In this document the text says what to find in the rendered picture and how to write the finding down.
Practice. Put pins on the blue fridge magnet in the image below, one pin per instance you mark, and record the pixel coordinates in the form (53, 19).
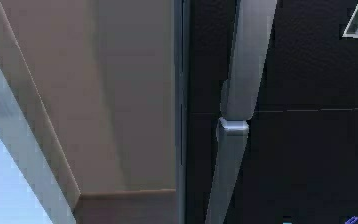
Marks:
(352, 220)

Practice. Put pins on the white framed window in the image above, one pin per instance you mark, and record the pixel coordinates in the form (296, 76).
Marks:
(7, 173)

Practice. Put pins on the black fridge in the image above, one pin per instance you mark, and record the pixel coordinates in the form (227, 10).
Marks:
(307, 150)

